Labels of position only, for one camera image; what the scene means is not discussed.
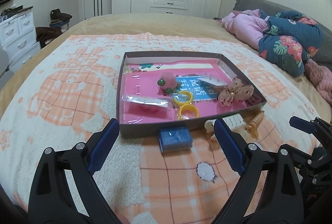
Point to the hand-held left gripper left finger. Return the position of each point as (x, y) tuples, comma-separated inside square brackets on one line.
[(103, 146)]

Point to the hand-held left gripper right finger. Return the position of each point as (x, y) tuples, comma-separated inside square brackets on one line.
[(229, 146)]

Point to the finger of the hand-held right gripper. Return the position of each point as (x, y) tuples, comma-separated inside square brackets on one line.
[(298, 122)]

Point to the white claw hair clip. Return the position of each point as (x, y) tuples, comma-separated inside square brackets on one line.
[(234, 120)]

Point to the amber claw hair clip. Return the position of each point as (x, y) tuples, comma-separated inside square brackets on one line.
[(255, 124)]

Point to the shallow brown cardboard box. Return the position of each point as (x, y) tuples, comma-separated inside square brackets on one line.
[(145, 130)]

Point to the pink dotted bow hair clip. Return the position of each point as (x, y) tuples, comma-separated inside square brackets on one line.
[(228, 95)]

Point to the small blue box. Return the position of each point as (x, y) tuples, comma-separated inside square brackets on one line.
[(176, 141)]

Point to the clear plastic packet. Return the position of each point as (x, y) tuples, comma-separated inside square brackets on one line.
[(147, 102)]

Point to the clear packet with white card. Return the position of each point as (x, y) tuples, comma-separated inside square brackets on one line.
[(211, 81)]

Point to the pink fluffy blanket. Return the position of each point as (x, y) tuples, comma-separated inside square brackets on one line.
[(321, 78)]

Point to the orange white checked blanket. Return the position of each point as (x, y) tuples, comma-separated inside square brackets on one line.
[(77, 99)]

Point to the blue floral quilt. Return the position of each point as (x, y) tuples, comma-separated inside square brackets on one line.
[(290, 42)]

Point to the pink quilt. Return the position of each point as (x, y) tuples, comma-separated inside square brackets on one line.
[(246, 29)]

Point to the brown cloth heap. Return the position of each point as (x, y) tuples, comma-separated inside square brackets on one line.
[(48, 34)]

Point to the bed with tan sheet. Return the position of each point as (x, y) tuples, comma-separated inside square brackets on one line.
[(155, 24)]

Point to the dark clothes pile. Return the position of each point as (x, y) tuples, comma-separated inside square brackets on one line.
[(60, 17)]

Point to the white drawer cabinet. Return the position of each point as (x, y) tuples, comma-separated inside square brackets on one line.
[(18, 37)]

